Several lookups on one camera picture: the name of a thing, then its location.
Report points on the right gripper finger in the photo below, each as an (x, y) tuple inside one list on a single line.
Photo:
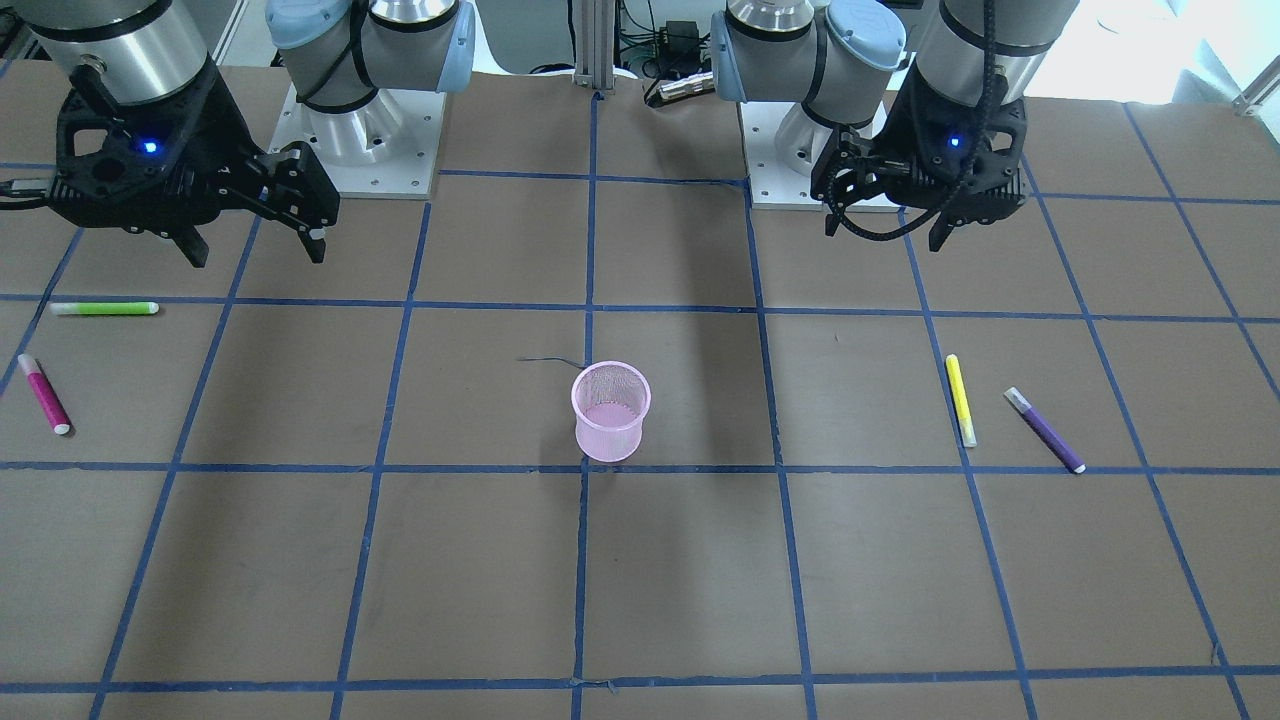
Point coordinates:
[(313, 241), (189, 240)]

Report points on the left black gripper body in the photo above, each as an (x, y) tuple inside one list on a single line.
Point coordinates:
[(905, 135)]

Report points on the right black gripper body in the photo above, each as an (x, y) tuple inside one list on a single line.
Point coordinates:
[(213, 128)]

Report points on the pink marker pen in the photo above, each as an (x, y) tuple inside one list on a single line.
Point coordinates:
[(45, 394)]

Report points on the purple marker pen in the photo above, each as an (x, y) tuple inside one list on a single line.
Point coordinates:
[(1054, 442)]

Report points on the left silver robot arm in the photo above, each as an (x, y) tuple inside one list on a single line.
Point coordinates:
[(845, 61)]

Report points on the pink mesh cup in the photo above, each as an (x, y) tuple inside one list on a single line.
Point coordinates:
[(610, 401)]

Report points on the green marker pen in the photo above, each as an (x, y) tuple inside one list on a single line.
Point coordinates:
[(88, 308)]

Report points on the yellow marker pen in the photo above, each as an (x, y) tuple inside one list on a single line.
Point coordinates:
[(963, 411)]

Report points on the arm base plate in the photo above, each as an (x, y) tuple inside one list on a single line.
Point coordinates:
[(781, 144), (387, 149)]

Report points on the aluminium frame post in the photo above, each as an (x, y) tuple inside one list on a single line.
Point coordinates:
[(594, 42)]

